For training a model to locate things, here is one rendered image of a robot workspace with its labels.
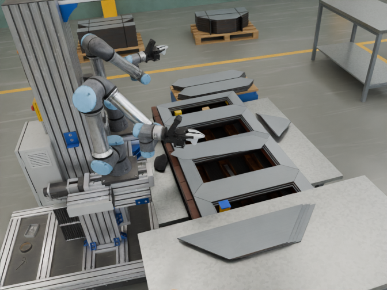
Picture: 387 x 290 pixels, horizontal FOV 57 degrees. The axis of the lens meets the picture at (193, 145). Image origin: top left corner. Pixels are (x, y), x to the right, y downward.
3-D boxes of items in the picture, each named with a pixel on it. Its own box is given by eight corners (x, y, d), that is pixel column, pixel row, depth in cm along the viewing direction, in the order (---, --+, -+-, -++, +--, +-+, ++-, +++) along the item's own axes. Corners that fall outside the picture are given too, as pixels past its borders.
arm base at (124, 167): (107, 178, 214) (103, 165, 208) (107, 163, 226) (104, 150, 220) (132, 174, 216) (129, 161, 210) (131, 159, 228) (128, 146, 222)
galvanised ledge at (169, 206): (152, 121, 337) (152, 118, 335) (188, 219, 235) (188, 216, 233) (132, 125, 333) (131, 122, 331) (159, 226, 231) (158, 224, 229)
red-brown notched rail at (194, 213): (156, 111, 328) (155, 106, 324) (211, 250, 200) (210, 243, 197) (151, 112, 327) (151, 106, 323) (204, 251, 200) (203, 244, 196)
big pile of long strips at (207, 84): (242, 72, 377) (242, 67, 374) (258, 88, 346) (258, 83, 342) (170, 86, 362) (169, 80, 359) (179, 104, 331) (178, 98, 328)
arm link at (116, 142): (129, 151, 218) (125, 132, 210) (121, 164, 208) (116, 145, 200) (111, 149, 221) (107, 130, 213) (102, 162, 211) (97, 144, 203)
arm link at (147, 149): (159, 148, 195) (157, 131, 189) (152, 160, 187) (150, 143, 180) (145, 145, 197) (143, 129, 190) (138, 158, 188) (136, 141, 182)
